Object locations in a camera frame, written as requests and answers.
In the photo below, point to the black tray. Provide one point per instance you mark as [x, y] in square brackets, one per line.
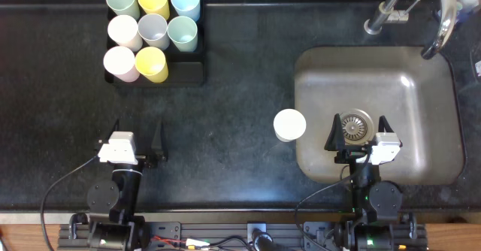
[188, 72]

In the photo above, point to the pink cup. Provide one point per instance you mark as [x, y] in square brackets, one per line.
[119, 60]

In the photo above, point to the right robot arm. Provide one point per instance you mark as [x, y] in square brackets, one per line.
[385, 198]

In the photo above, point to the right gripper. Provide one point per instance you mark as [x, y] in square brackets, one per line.
[347, 157]

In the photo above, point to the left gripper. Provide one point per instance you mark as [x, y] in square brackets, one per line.
[144, 160]

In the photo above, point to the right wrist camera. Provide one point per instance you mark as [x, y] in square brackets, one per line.
[383, 147]

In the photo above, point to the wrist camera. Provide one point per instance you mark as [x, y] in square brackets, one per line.
[118, 147]
[383, 147]

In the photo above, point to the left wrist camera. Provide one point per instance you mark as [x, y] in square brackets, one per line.
[118, 147]

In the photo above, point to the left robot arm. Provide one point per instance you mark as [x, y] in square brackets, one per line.
[127, 191]

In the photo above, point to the white cup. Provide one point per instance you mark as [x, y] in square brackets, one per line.
[123, 30]
[289, 124]

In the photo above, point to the steel sink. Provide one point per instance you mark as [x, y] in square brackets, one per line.
[413, 93]

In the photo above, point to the steel tap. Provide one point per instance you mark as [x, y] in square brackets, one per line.
[448, 18]

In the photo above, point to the mounting rail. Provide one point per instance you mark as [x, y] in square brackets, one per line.
[225, 232]

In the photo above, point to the grey cup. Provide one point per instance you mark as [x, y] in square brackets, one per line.
[152, 28]

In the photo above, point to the blue cup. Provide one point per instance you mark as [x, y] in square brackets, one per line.
[185, 1]

